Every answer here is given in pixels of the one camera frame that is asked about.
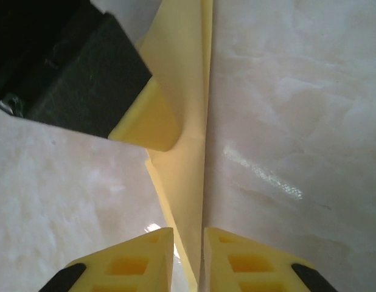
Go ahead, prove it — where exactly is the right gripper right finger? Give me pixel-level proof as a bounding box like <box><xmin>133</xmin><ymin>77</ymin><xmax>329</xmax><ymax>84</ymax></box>
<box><xmin>202</xmin><ymin>227</ymin><xmax>339</xmax><ymax>292</ymax></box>

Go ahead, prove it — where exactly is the yellow cloth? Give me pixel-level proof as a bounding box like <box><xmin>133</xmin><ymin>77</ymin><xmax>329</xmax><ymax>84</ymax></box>
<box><xmin>135</xmin><ymin>0</ymin><xmax>214</xmax><ymax>292</ymax></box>

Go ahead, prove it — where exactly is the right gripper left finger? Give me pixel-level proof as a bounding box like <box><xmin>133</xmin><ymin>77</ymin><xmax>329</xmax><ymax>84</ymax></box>
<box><xmin>40</xmin><ymin>227</ymin><xmax>175</xmax><ymax>292</ymax></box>

